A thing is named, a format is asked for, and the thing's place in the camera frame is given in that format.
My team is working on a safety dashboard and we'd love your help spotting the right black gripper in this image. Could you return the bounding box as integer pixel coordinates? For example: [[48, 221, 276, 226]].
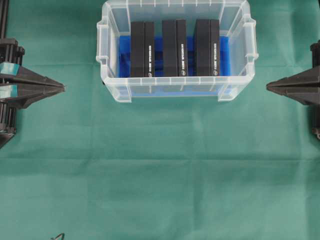
[[266, 40, 320, 139]]

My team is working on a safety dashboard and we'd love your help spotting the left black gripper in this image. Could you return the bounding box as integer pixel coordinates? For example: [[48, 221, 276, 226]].
[[0, 38, 65, 133]]

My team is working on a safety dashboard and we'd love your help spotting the black box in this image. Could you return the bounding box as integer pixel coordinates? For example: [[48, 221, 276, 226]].
[[194, 19, 221, 77], [130, 21, 155, 78], [162, 19, 188, 77]]

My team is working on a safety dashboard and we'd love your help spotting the clear plastic storage case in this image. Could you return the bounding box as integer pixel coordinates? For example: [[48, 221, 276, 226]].
[[96, 0, 259, 103]]

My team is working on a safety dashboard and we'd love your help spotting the green table cloth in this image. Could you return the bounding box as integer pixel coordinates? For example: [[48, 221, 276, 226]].
[[0, 0, 320, 240]]

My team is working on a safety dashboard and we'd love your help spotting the blue foam liner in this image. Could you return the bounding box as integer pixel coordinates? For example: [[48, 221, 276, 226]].
[[118, 36, 231, 97]]

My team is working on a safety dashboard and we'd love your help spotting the small black metal clip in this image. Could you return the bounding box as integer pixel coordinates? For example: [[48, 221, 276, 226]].
[[50, 232, 65, 240]]

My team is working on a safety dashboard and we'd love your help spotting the black aluminium frame rail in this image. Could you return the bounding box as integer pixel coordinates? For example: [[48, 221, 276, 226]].
[[0, 0, 9, 39]]

